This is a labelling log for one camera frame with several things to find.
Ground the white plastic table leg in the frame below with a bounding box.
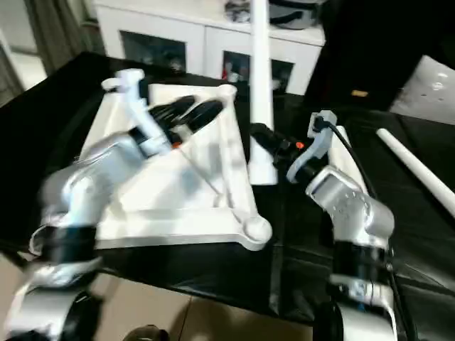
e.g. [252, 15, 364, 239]
[375, 128, 455, 210]
[328, 124, 367, 189]
[247, 0, 279, 186]

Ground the white plastic table top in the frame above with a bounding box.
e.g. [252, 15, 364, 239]
[81, 82, 274, 252]

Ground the white glass-door cabinet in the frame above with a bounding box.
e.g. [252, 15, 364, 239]
[95, 0, 326, 97]

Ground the grey round pot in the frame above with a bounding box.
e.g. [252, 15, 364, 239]
[266, 0, 323, 30]

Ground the black box with gold label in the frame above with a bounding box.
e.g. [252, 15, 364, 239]
[305, 0, 455, 111]

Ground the grey curtain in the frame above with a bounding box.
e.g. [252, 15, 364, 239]
[24, 0, 104, 72]

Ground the white pillow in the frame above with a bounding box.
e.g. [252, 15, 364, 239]
[389, 55, 455, 125]

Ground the black left robot foot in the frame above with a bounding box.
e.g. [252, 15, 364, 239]
[124, 323, 168, 341]

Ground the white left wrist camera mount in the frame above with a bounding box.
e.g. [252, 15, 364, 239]
[101, 69, 170, 157]

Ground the black cable clutter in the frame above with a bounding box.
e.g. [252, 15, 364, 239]
[224, 1, 253, 24]

